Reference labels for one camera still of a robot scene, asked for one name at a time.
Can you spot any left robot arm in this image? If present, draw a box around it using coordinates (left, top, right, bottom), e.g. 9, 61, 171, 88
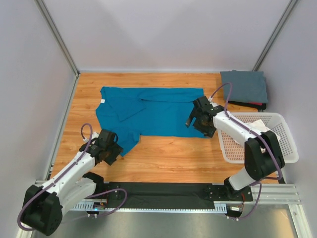
17, 129, 127, 236

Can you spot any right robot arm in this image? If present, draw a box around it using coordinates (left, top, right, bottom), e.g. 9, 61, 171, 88
186, 96, 285, 200

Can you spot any folded grey t-shirt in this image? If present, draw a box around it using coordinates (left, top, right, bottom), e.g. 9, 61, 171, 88
220, 70, 268, 104

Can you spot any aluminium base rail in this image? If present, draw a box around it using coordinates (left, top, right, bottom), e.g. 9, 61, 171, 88
18, 179, 313, 238

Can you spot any left frame post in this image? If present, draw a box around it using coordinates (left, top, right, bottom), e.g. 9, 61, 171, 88
35, 0, 80, 76

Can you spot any white t-shirt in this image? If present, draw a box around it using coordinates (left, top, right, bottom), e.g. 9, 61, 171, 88
243, 119, 281, 142

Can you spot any right frame post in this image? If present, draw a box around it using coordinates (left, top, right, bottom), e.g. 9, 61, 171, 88
252, 0, 300, 71

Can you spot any folded dark red t-shirt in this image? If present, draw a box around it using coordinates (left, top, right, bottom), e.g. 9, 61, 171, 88
228, 101, 267, 111

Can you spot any blue t-shirt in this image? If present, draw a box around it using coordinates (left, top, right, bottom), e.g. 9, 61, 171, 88
96, 87, 204, 156

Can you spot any white plastic basket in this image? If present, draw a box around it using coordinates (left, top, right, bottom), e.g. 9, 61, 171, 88
217, 112, 299, 164

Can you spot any frame post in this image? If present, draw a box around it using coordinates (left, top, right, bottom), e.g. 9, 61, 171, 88
35, 0, 80, 76
252, 0, 300, 71

